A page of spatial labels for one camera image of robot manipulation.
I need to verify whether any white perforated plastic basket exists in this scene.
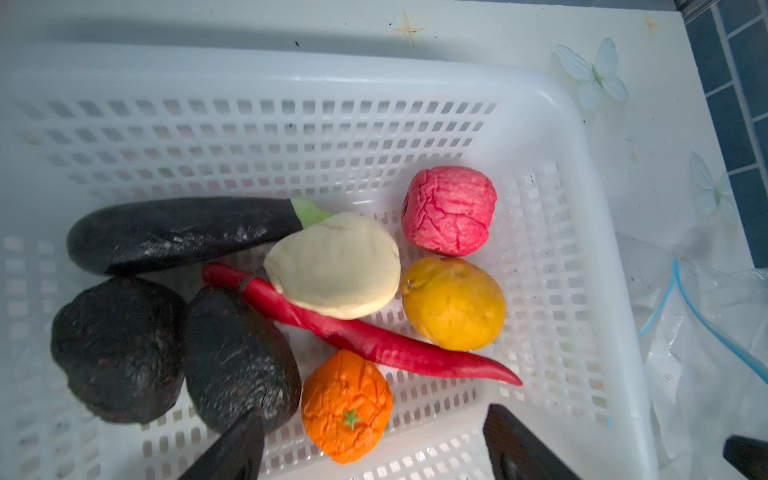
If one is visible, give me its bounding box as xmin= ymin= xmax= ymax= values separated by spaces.
xmin=1 ymin=43 xmax=657 ymax=479

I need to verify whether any clear zip top bag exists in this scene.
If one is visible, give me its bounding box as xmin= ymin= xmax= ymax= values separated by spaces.
xmin=617 ymin=235 xmax=767 ymax=479

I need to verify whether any black avocado far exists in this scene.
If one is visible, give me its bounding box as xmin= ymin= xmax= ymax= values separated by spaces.
xmin=50 ymin=277 xmax=186 ymax=424

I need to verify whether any pink cracked ball food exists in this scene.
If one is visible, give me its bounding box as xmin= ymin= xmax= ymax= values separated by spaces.
xmin=401 ymin=166 xmax=497 ymax=257

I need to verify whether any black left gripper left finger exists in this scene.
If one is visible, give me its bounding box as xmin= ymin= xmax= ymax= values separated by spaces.
xmin=179 ymin=409 xmax=265 ymax=480

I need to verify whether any red chili pepper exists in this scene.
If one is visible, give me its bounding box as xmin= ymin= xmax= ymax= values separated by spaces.
xmin=202 ymin=263 xmax=523 ymax=386

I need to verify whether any yellow lemon food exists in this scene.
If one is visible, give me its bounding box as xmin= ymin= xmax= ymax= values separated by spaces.
xmin=400 ymin=257 xmax=506 ymax=351

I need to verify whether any black avocado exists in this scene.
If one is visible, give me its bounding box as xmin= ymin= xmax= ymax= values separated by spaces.
xmin=50 ymin=277 xmax=186 ymax=424
xmin=184 ymin=286 xmax=301 ymax=434

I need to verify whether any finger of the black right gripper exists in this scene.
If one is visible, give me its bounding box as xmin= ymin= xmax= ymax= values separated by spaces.
xmin=723 ymin=435 xmax=768 ymax=480

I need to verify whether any cream white bun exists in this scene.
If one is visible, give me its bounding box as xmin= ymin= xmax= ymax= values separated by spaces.
xmin=264 ymin=212 xmax=401 ymax=320

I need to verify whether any black avocado near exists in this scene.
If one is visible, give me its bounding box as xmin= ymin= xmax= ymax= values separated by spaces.
xmin=184 ymin=286 xmax=301 ymax=434

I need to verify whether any dark purple eggplant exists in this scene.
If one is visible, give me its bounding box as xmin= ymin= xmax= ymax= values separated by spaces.
xmin=66 ymin=196 xmax=332 ymax=276

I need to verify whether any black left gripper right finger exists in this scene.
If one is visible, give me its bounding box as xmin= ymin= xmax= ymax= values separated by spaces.
xmin=483 ymin=404 xmax=579 ymax=480

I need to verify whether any small orange tangerine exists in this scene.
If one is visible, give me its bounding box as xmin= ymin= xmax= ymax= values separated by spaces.
xmin=301 ymin=350 xmax=393 ymax=464

